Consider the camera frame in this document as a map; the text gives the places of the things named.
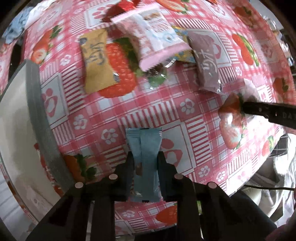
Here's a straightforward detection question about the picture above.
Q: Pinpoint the pink white snack packet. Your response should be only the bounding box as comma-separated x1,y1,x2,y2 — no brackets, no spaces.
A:
111,6,192,72

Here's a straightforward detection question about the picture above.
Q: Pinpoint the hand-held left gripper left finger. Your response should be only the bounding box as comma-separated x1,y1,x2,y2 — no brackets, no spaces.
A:
25,151,136,241

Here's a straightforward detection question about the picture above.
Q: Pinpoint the red foil candy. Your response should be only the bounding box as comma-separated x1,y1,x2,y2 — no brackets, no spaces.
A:
118,0,139,11
102,6,123,23

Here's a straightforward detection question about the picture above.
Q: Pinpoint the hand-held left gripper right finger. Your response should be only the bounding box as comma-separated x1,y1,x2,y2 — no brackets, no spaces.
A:
157,152,278,241

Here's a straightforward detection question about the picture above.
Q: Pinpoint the yellow blue patterned packet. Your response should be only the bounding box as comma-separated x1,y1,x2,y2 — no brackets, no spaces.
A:
172,25,197,64

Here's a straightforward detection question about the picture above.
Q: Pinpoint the light blue cloth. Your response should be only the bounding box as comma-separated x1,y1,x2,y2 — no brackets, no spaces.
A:
2,7,34,44

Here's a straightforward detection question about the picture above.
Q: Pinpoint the tan snack packet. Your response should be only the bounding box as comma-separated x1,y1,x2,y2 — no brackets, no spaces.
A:
80,29,121,94

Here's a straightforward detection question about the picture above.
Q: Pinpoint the clear green snack packet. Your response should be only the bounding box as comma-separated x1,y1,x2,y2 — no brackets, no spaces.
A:
116,37,167,90

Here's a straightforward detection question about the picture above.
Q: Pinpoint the white cloth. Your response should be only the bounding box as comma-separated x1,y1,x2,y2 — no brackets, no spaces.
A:
24,0,58,28

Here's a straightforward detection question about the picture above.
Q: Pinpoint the black cable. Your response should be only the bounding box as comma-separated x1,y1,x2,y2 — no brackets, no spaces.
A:
243,184,296,192

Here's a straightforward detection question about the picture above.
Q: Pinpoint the light grey garment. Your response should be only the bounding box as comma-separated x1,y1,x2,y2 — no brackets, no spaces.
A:
252,134,296,224

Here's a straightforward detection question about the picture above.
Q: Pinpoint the light blue snack packet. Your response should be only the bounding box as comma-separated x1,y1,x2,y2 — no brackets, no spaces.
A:
125,128,163,202

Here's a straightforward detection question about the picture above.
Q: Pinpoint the mauve brown snack packet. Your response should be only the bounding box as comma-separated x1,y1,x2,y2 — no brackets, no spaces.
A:
187,30,223,94

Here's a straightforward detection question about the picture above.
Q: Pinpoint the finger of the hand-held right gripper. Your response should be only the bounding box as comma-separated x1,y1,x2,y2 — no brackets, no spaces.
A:
240,101,296,130

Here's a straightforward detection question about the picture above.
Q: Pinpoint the grey storage box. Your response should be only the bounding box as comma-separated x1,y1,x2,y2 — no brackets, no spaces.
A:
0,59,77,223

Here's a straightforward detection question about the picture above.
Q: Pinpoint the pink checked strawberry tablecloth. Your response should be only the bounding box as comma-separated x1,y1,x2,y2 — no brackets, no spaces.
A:
0,0,296,237

